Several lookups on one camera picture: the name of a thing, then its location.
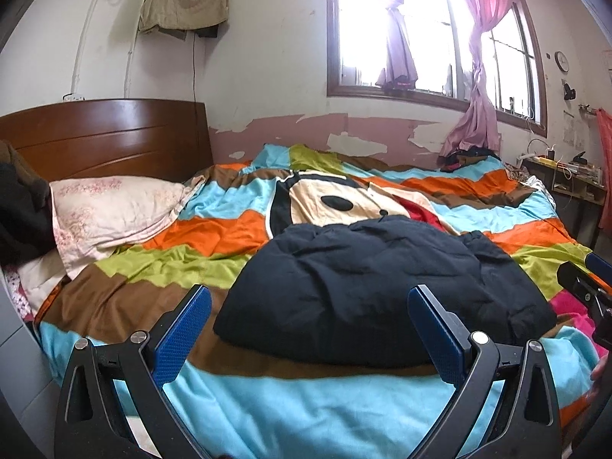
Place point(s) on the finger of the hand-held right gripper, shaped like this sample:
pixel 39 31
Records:
pixel 600 263
pixel 576 282

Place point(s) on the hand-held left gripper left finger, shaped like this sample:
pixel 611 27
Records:
pixel 181 339

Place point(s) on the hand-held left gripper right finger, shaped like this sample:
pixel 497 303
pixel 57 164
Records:
pixel 437 339

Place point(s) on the dark navy padded jacket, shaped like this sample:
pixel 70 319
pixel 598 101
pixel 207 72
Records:
pixel 373 287

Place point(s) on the pile of dark clothes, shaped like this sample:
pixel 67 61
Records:
pixel 466 158

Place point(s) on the person's right hand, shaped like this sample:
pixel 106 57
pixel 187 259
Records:
pixel 600 368

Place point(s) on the wooden desk shelf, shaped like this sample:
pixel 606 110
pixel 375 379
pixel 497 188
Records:
pixel 573 186

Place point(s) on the pink checked cloth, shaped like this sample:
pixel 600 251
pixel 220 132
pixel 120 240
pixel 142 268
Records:
pixel 605 153

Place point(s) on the colourful striped quilt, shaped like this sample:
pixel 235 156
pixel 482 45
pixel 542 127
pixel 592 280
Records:
pixel 287 406

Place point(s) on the white power strip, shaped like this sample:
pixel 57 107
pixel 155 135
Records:
pixel 530 158

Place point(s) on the pink floral pillow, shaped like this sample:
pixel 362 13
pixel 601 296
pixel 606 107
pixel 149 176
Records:
pixel 110 210

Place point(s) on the long pink curtain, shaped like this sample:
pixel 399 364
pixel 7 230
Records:
pixel 473 119

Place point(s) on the dark clothing heap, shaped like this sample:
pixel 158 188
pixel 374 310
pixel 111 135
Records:
pixel 24 210

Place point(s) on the brown wooden headboard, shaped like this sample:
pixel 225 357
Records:
pixel 105 138

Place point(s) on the tied purple curtain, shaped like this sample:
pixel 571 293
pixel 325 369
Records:
pixel 399 57

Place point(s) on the metal wall rack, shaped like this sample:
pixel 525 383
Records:
pixel 587 109

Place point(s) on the black wall hook object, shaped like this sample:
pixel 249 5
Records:
pixel 568 92

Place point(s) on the round wall clock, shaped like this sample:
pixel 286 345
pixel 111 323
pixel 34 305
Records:
pixel 562 62

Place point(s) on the white wall socket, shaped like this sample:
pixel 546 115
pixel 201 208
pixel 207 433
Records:
pixel 73 97

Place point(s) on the white wall conduit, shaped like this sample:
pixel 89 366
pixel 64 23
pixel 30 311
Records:
pixel 81 48
pixel 130 62

